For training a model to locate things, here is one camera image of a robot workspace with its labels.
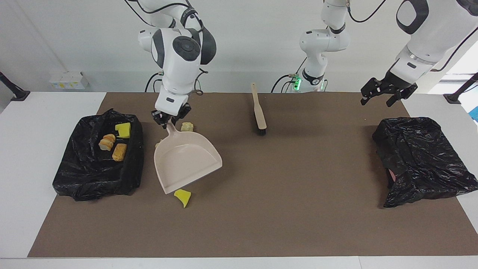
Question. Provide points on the open black bag bin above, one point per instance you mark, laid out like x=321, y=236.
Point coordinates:
x=89, y=175

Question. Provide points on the beige plastic dustpan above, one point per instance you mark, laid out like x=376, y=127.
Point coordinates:
x=183, y=160

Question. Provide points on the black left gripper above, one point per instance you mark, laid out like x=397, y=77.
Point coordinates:
x=390, y=86

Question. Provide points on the crumpled black bag bin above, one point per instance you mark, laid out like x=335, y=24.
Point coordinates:
x=422, y=157

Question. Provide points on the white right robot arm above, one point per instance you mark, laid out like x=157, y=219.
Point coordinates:
x=179, y=71

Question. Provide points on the beige brush with black bristles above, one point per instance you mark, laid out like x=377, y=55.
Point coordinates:
x=260, y=112

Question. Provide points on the notched yellow sponge piece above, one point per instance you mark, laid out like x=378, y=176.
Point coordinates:
x=123, y=130

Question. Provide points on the brown table mat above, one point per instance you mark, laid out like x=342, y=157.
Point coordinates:
x=239, y=231

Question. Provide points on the small beige rock chunk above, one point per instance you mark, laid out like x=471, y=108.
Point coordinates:
x=187, y=127

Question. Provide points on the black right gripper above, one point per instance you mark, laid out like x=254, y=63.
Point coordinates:
x=185, y=110

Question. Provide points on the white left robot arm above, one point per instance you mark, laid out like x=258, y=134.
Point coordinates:
x=429, y=33

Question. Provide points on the pink plastic container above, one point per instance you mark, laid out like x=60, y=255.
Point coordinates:
x=391, y=175

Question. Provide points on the white boxes with yellow labels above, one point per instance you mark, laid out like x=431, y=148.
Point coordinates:
x=67, y=80

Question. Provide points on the black clamp stand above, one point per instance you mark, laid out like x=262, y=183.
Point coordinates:
x=16, y=93
x=457, y=95

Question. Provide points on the brown bread roll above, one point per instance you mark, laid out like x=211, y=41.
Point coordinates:
x=120, y=152

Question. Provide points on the yellow sponge wedge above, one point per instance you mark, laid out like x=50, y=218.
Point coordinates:
x=182, y=196

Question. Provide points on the orange striped bread piece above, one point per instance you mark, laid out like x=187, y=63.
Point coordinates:
x=107, y=142

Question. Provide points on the blue object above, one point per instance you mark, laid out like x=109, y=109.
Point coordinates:
x=475, y=114

